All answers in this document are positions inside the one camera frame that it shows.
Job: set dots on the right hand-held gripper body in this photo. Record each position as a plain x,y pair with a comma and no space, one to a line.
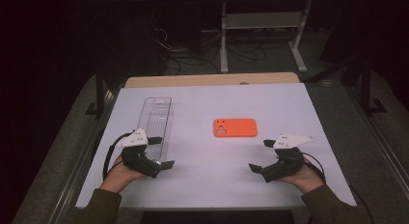
286,162

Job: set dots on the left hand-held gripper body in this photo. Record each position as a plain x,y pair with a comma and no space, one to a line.
138,159

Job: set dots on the clear plastic box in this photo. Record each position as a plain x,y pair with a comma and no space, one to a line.
156,121

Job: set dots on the orange phone case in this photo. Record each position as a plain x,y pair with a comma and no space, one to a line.
239,127

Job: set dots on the person's right hand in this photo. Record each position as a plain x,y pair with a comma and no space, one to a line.
305,180

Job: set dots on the person's left hand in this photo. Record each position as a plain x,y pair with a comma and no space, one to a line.
117,179

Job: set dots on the black metal stand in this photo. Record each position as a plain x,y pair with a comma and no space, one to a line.
366,89
99,95

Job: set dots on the light wooden table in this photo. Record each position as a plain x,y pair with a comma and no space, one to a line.
209,79

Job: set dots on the metal frame rail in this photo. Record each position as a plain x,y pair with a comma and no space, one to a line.
379,134
83,159

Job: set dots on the white metal table frame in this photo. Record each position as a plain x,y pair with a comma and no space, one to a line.
224,40

